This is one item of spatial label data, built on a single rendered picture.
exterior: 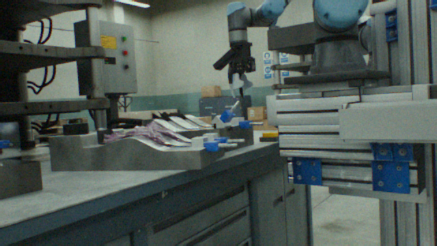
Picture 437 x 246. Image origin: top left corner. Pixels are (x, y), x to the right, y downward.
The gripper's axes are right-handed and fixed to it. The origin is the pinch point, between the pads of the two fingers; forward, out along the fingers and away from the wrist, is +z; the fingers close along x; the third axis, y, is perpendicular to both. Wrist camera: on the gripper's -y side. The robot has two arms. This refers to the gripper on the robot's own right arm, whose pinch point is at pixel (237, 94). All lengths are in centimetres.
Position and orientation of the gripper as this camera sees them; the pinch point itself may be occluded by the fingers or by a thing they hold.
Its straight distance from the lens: 148.1
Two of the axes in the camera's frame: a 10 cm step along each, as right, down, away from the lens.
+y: 8.4, -0.3, -5.4
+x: 5.4, -0.8, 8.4
